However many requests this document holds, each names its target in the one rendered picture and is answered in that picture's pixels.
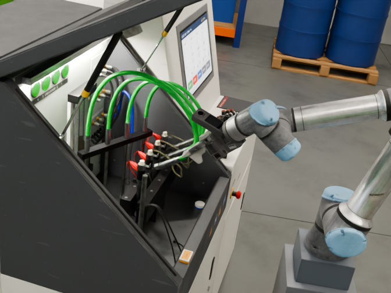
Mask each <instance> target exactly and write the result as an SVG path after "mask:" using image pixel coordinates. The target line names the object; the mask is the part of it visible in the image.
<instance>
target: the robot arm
mask: <svg viewBox="0 0 391 293"><path fill-rule="evenodd" d="M376 119H381V120H383V121H385V122H387V121H391V88H388V89H384V90H379V92H378V93H377V94H373V95H367V96H363V97H356V98H349V99H342V100H338V101H332V102H325V103H318V104H314V105H307V106H300V107H296V108H290V109H286V108H284V107H282V106H276V105H275V104H274V103H273V102H272V101H270V100H268V99H263V100H261V101H258V102H256V103H254V104H252V105H251V106H249V107H248V108H246V109H244V110H242V111H241V112H239V113H237V114H236V115H234V116H232V117H230V118H229V119H228V120H227V121H225V122H224V121H222V120H221V119H219V118H217V117H215V116H214V115H212V114H210V113H209V112H207V111H206V110H204V109H202V108H198V109H197V110H196V111H195V112H194V113H193V114H192V117H191V120H192V121H194V122H195V123H197V124H199V125H200V126H202V127H203V128H205V129H207V130H208V131H207V132H205V133H204V134H202V135H201V136H199V142H197V143H196V144H194V145H193V146H192V147H190V148H189V149H187V150H185V151H184V152H183V154H182V158H185V157H186V156H188V157H190V158H191V159H192V160H193V161H195V162H196V163H198V164H200V163H202V154H203V153H205V147H206V148H207V150H208V152H209V153H210V154H211V156H210V157H211V158H212V159H213V160H214V162H216V161H217V160H219V159H222V158H224V157H225V156H226V155H227V154H228V153H229V152H231V151H234V150H235V149H237V148H240V147H241V146H242V145H243V144H244V143H245V141H246V138H247V137H249V136H251V135H253V134H255V135H256V136H257V137H258V138H259V139H260V140H261V141H262V142H263V143H264V144H265V145H266V146H267V147H268V148H269V149H270V150H271V151H272V152H273V153H274V155H276V156H277V157H278V158H279V159H280V160H282V161H288V160H290V159H292V158H293V157H295V156H296V155H297V154H298V152H299V150H300V148H301V145H300V143H299V142H298V141H297V138H295V137H294V136H293V135H292V133H294V132H298V131H305V130H312V129H317V128H324V127H332V126H338V125H343V124H350V123H358V122H365V121H369V120H376ZM388 134H389V141H388V142H387V144H386V145H385V147H384V148H383V150H382V151H381V153H380V154H379V156H378V157H377V159H376V160H375V161H374V163H373V165H372V166H371V168H370V169H369V171H368V172H367V174H366V175H365V177H364V178H363V179H362V181H361V182H360V184H359V185H358V187H357V188H356V190H355V191H352V190H350V189H348V188H344V187H339V186H330V187H327V188H325V190H324V193H323V194H322V199H321V203H320V205H319V209H318V213H317V217H316V220H315V224H314V225H313V226H312V227H311V229H310V230H309V232H308V233H307V235H306V236H305V240H304V245H305V247H306V249H307V250H308V251H309V252H310V253H311V254H313V255H314V256H316V257H318V258H320V259H323V260H327V261H340V260H343V259H345V258H349V257H351V256H357V255H359V254H360V253H361V252H363V251H364V249H365V247H366V245H367V239H366V235H367V234H368V232H369V231H370V229H371V228H372V227H373V225H374V221H373V219H372V218H373V216H374V215H375V213H376V212H377V210H378V209H379V208H380V206H381V205H382V204H383V202H384V201H385V199H386V198H387V197H388V195H389V194H390V192H391V128H390V129H389V131H388ZM204 146H205V147H204Z"/></svg>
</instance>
